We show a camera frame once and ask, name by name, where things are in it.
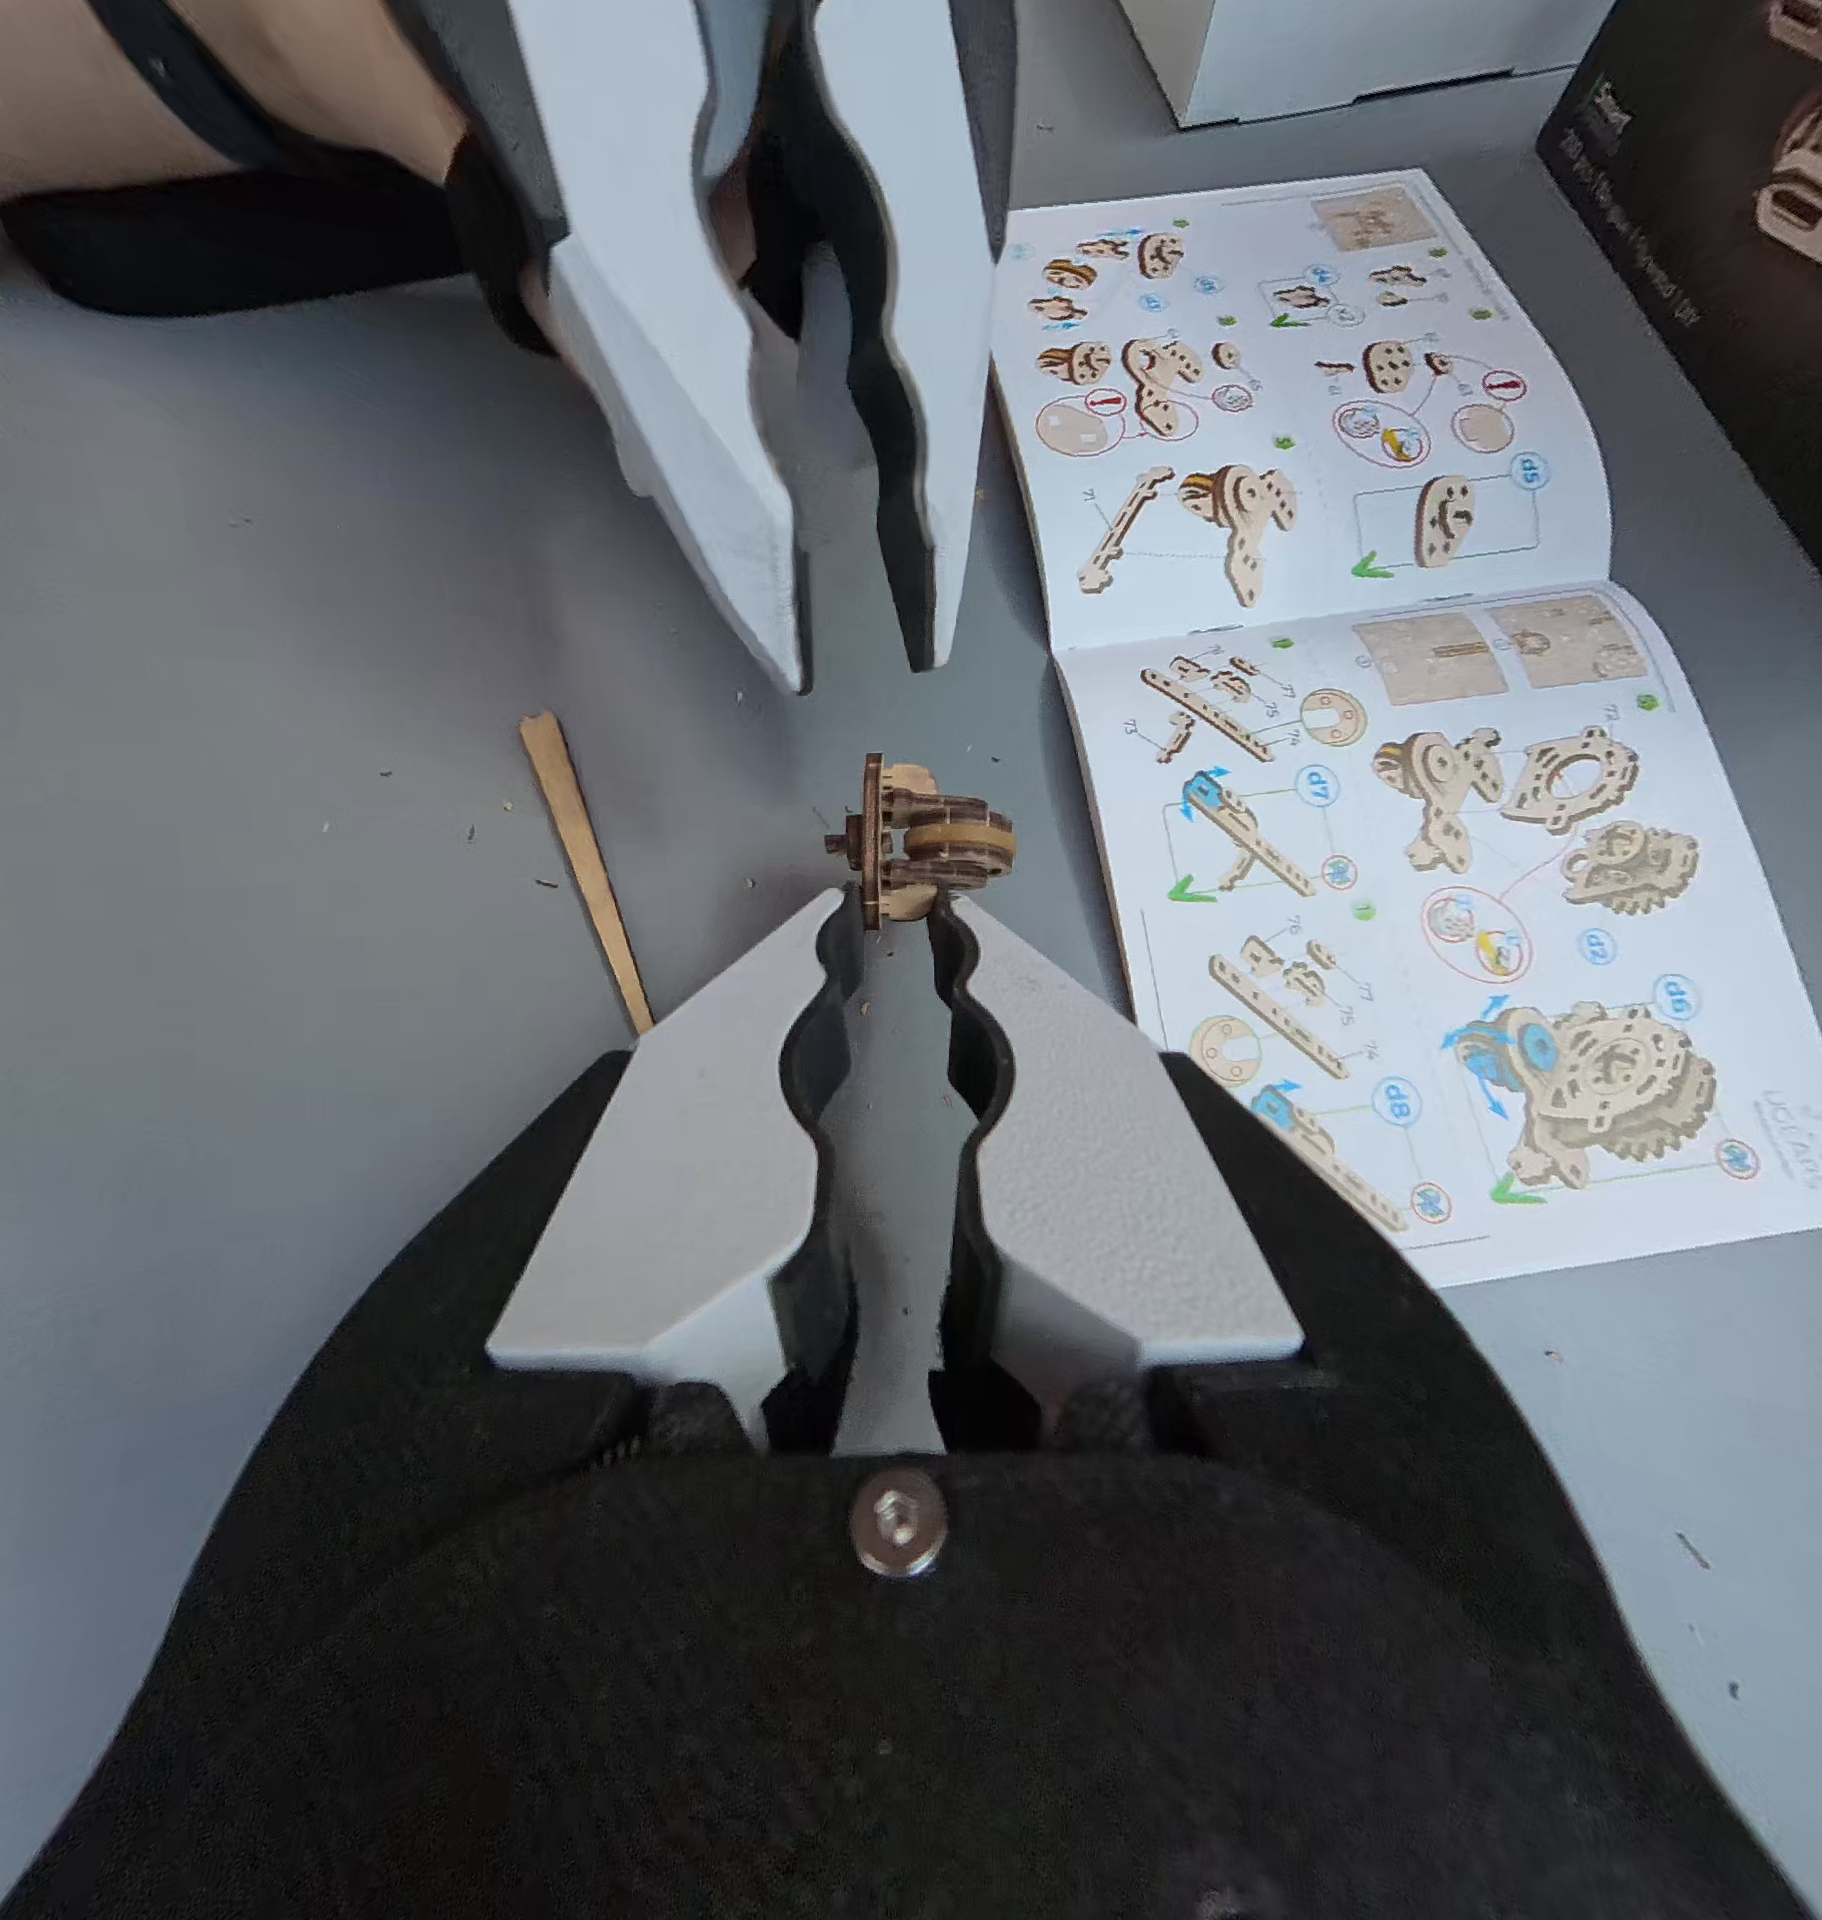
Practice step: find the black wristband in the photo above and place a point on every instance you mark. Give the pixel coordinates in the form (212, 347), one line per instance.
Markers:
(202, 83)

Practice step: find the person's left forearm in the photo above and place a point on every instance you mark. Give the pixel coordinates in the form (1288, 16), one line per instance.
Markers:
(43, 102)

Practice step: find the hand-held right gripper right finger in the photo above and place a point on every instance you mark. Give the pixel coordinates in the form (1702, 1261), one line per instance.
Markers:
(1140, 1200)

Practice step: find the black mesh chair pad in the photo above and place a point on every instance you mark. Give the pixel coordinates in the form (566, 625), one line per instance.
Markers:
(250, 249)

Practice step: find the grey desk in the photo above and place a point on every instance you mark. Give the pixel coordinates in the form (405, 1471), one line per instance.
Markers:
(250, 600)

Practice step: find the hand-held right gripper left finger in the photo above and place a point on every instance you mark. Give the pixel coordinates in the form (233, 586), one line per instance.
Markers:
(667, 1200)

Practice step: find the black model kit box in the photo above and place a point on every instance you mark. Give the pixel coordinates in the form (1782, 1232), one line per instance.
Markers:
(1720, 270)

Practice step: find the pointed wooden stick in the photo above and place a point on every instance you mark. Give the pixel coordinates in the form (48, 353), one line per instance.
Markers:
(590, 868)

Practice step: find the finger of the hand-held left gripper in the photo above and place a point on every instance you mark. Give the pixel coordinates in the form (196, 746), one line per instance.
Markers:
(926, 228)
(643, 270)

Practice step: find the small wooden model assembly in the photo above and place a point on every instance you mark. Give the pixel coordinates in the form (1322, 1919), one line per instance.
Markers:
(926, 846)

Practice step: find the open instruction booklet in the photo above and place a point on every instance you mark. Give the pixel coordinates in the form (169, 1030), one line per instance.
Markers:
(1451, 600)

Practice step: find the white cardboard tray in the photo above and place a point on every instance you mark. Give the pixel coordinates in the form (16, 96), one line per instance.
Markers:
(1346, 55)

